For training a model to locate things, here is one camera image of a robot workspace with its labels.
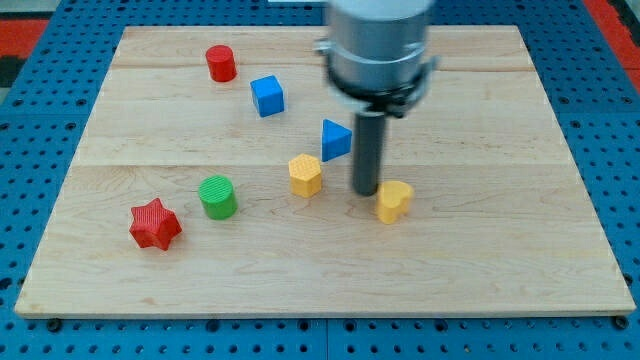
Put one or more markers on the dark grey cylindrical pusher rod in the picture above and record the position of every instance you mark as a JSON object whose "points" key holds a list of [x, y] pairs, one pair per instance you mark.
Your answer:
{"points": [[368, 141]]}

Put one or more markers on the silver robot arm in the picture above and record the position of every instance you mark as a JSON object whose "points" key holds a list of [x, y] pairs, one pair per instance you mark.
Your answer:
{"points": [[374, 59]]}

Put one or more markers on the red star block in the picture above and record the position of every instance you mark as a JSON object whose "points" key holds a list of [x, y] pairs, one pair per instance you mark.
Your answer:
{"points": [[154, 225]]}

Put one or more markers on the blue triangle block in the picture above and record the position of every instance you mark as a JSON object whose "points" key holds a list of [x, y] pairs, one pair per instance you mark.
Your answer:
{"points": [[335, 141]]}

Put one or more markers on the yellow heart block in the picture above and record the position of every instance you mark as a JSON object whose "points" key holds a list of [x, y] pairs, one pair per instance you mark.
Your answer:
{"points": [[393, 200]]}

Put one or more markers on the yellow hexagon block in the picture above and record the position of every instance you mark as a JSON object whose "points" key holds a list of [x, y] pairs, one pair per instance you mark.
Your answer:
{"points": [[305, 175]]}

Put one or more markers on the blue cube block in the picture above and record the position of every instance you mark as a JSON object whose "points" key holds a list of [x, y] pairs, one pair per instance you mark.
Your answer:
{"points": [[267, 96]]}

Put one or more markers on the wooden board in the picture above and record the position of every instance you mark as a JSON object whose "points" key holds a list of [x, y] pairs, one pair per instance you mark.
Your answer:
{"points": [[500, 224]]}

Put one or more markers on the red cylinder block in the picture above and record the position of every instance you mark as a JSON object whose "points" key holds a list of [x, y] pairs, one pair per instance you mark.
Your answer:
{"points": [[221, 63]]}

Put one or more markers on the green cylinder block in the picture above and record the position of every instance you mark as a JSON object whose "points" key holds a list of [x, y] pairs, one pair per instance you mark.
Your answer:
{"points": [[217, 196]]}

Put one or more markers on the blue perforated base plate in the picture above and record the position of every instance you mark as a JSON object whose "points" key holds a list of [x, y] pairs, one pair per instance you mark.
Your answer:
{"points": [[50, 100]]}

